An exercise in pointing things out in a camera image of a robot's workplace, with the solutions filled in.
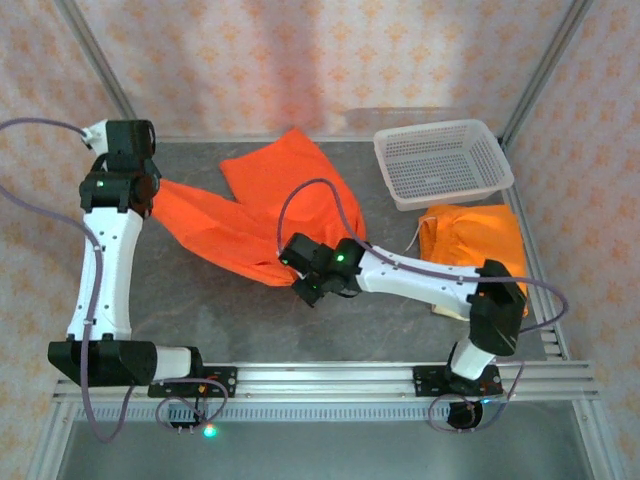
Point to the red-orange mesh shorts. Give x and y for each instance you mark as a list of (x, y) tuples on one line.
[(240, 225)]

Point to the beige shorts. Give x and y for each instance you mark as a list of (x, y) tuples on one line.
[(447, 312)]

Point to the orange shorts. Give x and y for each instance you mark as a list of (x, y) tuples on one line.
[(475, 230)]

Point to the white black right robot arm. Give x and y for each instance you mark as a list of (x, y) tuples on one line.
[(425, 282)]

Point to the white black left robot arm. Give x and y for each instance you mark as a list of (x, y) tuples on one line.
[(105, 280)]

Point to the white plastic mesh basket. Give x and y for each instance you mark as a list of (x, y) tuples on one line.
[(440, 160)]

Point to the yellow power connector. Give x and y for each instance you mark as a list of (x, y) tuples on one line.
[(201, 388)]

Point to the indicator light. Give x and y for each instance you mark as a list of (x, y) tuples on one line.
[(210, 431)]

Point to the black plug block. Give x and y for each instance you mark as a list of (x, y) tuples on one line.
[(180, 425)]

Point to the aluminium table edge bar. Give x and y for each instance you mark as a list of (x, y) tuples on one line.
[(537, 265)]

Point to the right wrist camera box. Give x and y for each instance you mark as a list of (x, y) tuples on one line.
[(300, 252)]

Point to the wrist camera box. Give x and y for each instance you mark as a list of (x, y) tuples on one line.
[(130, 139), (300, 252)]

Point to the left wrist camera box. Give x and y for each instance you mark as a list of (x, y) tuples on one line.
[(130, 139)]

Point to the aluminium frame crossbar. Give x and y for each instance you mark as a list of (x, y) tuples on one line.
[(200, 139)]

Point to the aluminium mounting rail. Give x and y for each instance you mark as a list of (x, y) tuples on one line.
[(325, 380)]

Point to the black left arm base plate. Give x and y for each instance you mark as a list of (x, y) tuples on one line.
[(227, 382)]

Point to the aluminium frame post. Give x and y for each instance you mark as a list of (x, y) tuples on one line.
[(544, 70), (104, 70)]

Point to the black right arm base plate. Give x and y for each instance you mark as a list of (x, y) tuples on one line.
[(422, 382)]

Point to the aluminium frame leg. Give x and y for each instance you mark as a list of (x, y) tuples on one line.
[(594, 440), (49, 447)]

